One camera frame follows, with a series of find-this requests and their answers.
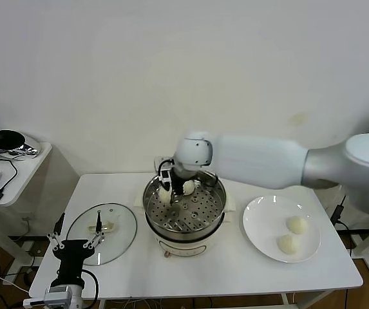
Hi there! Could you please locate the cream electric cooker pot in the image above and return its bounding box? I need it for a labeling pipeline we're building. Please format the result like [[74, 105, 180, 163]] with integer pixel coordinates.
[[134, 189, 237, 259]]

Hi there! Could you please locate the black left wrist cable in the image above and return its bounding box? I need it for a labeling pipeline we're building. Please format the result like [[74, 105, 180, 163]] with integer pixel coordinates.
[[82, 269, 100, 309]]

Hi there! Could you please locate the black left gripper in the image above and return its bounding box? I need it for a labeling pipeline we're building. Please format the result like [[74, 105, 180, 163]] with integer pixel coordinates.
[[46, 209, 106, 283]]

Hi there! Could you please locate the white round plate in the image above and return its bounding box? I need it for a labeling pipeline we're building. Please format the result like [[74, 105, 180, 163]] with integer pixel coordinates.
[[242, 195, 321, 264]]

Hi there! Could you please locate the perforated steel steamer basket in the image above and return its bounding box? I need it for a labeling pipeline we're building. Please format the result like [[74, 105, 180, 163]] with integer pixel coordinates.
[[142, 165, 229, 241]]

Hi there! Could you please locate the chrome and black headset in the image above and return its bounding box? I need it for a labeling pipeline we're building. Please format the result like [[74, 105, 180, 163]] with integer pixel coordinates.
[[0, 129, 41, 160]]

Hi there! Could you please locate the black charger cable with adapter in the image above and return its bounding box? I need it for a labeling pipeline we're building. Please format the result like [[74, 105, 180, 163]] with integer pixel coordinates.
[[330, 194, 349, 233]]

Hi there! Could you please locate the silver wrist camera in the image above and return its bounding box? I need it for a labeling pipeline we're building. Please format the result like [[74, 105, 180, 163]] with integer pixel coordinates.
[[154, 156, 173, 185], [43, 285, 72, 306]]

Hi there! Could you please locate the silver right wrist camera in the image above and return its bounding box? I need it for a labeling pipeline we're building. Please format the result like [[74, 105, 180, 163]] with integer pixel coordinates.
[[154, 156, 173, 185]]

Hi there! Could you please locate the white side table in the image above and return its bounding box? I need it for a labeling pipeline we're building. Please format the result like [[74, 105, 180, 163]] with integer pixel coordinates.
[[0, 141, 80, 287], [308, 183, 369, 277]]

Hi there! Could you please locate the round glass pot lid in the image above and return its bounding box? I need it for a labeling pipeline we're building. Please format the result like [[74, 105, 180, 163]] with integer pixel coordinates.
[[65, 201, 138, 267]]

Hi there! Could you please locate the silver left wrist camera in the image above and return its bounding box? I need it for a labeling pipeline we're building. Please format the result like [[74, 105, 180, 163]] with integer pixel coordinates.
[[43, 285, 72, 306]]

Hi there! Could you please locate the black hub cable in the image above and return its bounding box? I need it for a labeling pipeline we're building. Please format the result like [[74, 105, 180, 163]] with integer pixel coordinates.
[[0, 155, 19, 197]]

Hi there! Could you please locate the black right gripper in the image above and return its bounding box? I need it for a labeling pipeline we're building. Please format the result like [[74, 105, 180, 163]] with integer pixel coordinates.
[[168, 170, 192, 207]]

